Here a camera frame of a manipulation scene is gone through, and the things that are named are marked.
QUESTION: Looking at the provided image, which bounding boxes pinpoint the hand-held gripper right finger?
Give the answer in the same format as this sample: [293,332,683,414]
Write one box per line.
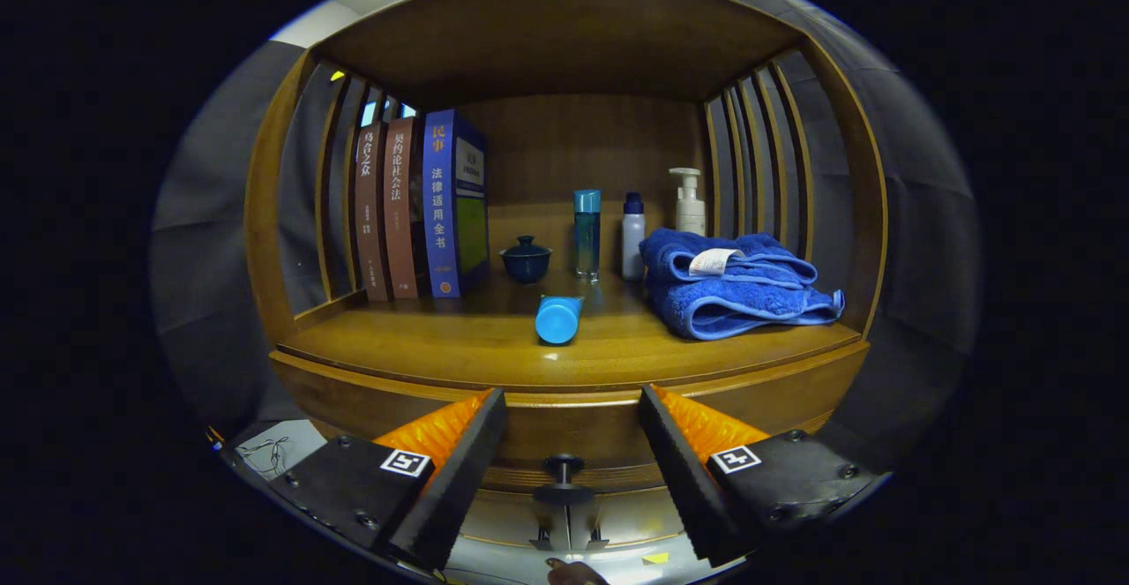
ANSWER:
[638,384,887,568]

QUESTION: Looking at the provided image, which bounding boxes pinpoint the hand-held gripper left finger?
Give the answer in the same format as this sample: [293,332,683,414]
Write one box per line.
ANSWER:
[265,388,510,573]

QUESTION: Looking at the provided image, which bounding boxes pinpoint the wooden drawer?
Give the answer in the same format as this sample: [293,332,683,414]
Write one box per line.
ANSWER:
[269,341,872,508]

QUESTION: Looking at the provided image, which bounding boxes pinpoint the blue and white cosmetic tube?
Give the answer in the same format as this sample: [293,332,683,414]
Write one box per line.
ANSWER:
[535,294,586,345]

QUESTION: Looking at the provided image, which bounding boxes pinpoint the wooden cabinet door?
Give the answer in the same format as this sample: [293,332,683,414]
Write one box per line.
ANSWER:
[569,490,693,559]
[463,490,570,555]

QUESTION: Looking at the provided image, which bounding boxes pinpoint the wooden countertop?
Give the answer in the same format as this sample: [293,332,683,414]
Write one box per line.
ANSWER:
[278,267,864,392]

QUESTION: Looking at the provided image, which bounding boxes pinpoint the wooden cabinet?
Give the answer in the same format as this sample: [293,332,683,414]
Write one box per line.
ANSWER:
[244,0,890,559]

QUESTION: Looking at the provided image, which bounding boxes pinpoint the blue folded towel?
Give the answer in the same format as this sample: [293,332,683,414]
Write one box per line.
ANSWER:
[639,228,846,341]

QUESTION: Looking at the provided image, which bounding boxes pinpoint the dark blue lidded teacup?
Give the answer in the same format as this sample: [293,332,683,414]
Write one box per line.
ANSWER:
[499,235,554,284]

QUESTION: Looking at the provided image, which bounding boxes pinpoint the white bottle with blue cap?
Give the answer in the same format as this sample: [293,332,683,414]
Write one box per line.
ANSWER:
[621,192,647,281]

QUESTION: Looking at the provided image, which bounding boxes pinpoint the blue glass bottle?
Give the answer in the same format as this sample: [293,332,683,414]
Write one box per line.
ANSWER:
[573,189,602,283]

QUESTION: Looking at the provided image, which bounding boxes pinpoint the white pump bottle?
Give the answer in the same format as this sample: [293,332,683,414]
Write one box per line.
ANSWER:
[668,168,707,237]

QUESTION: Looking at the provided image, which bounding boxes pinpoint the thick blue book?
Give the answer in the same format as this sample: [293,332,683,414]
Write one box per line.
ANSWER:
[422,109,490,298]

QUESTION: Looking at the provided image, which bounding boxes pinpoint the brown book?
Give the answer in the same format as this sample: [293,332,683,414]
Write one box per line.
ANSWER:
[355,122,391,302]
[383,117,422,299]

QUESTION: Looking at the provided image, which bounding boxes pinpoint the thin white cables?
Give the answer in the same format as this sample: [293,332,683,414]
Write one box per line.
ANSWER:
[236,437,292,480]

